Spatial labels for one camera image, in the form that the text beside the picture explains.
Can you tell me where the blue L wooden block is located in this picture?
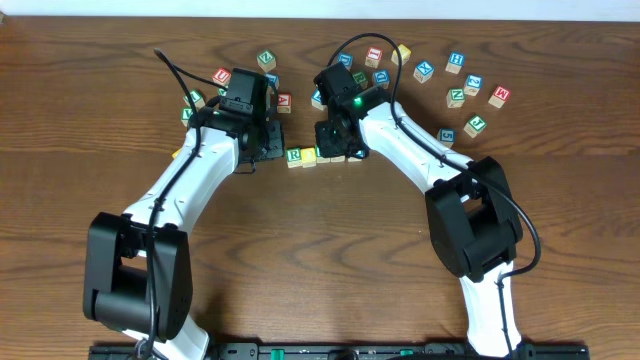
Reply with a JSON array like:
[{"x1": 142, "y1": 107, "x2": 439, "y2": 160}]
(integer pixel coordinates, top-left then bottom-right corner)
[{"x1": 311, "y1": 89, "x2": 326, "y2": 111}]

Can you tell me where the green B wooden block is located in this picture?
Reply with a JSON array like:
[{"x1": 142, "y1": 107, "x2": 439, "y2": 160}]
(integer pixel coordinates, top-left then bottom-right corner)
[{"x1": 315, "y1": 145, "x2": 331, "y2": 164}]

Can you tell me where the blue H wooden block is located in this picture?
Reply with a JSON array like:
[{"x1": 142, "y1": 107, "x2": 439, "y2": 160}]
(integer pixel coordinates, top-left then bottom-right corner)
[{"x1": 445, "y1": 52, "x2": 466, "y2": 74}]

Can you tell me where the red A wooden block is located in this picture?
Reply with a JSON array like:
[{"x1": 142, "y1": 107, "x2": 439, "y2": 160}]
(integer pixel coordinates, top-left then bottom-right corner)
[{"x1": 277, "y1": 93, "x2": 292, "y2": 113}]

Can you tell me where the blue X wooden block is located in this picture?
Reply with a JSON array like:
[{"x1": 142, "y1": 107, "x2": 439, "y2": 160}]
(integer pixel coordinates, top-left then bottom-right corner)
[{"x1": 413, "y1": 61, "x2": 435, "y2": 84}]

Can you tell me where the green L wooden block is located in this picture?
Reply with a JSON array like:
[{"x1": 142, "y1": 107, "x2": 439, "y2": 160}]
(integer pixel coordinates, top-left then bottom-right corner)
[{"x1": 183, "y1": 89, "x2": 205, "y2": 110}]

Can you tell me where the blue P wooden block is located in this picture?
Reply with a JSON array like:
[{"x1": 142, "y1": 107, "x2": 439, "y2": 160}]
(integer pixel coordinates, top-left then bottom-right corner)
[{"x1": 265, "y1": 73, "x2": 279, "y2": 89}]

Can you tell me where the blue d wooden block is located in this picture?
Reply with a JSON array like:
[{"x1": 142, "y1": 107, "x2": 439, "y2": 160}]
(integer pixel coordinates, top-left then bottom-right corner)
[
  {"x1": 337, "y1": 52, "x2": 353, "y2": 71},
  {"x1": 372, "y1": 69, "x2": 391, "y2": 89}
]

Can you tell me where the red U wooden block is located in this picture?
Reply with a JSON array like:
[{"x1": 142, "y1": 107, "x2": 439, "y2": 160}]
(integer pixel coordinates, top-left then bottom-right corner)
[{"x1": 212, "y1": 68, "x2": 232, "y2": 87}]

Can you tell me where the yellow top wooden block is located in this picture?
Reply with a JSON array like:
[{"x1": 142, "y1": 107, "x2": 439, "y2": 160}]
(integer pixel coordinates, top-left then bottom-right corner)
[{"x1": 391, "y1": 44, "x2": 411, "y2": 66}]

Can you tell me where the red I wooden block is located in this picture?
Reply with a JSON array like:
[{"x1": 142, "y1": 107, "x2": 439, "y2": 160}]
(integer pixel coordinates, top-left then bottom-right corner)
[{"x1": 365, "y1": 47, "x2": 383, "y2": 69}]

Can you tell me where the red M wooden block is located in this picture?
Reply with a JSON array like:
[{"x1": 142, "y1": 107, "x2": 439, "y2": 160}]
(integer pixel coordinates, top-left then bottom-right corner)
[{"x1": 488, "y1": 86, "x2": 511, "y2": 109}]

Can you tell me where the blue 5 wooden block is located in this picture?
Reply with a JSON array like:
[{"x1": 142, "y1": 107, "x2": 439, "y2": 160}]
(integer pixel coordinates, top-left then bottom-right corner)
[{"x1": 437, "y1": 128, "x2": 456, "y2": 148}]

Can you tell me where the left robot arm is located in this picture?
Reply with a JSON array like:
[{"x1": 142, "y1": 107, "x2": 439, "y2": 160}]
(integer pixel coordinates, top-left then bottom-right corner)
[{"x1": 83, "y1": 107, "x2": 284, "y2": 359}]

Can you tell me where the blue D wooden block upper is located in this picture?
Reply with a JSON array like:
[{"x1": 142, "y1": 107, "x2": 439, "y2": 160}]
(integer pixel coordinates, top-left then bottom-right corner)
[{"x1": 337, "y1": 52, "x2": 353, "y2": 71}]

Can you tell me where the green J wooden block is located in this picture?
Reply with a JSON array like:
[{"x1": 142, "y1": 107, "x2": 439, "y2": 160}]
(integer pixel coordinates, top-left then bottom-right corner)
[{"x1": 463, "y1": 115, "x2": 487, "y2": 138}]

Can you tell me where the blue D wooden block lower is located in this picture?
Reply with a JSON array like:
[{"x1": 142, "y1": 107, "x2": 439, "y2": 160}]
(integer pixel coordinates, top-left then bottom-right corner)
[{"x1": 372, "y1": 69, "x2": 391, "y2": 89}]

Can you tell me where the yellow O wooden block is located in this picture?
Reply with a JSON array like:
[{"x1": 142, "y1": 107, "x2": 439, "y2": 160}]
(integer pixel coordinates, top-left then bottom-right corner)
[
  {"x1": 330, "y1": 155, "x2": 345, "y2": 163},
  {"x1": 300, "y1": 147, "x2": 317, "y2": 168}
]

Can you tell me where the green block near top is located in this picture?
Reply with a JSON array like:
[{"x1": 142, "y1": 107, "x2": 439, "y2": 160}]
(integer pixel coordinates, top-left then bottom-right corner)
[{"x1": 256, "y1": 49, "x2": 277, "y2": 73}]

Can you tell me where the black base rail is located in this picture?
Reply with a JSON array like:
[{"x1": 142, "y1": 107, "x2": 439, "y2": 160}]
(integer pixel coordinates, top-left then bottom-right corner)
[{"x1": 88, "y1": 340, "x2": 591, "y2": 360}]

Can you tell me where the blue 2 wooden block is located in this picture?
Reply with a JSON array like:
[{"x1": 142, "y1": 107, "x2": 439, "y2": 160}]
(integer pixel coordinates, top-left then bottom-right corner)
[{"x1": 463, "y1": 74, "x2": 483, "y2": 96}]

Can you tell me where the green r wooden block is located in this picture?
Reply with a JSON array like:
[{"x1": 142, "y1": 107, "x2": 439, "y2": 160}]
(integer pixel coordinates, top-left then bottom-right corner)
[
  {"x1": 285, "y1": 147, "x2": 303, "y2": 168},
  {"x1": 353, "y1": 71, "x2": 368, "y2": 89}
]

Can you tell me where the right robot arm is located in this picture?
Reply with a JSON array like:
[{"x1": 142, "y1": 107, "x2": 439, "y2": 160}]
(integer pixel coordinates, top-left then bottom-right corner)
[{"x1": 315, "y1": 87, "x2": 530, "y2": 358}]

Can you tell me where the green V wooden block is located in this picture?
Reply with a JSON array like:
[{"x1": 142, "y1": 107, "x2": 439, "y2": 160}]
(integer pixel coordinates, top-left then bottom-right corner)
[{"x1": 181, "y1": 108, "x2": 193, "y2": 127}]

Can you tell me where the green N wooden block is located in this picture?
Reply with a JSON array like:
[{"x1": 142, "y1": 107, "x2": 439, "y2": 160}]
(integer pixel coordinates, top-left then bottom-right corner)
[{"x1": 446, "y1": 88, "x2": 466, "y2": 108}]

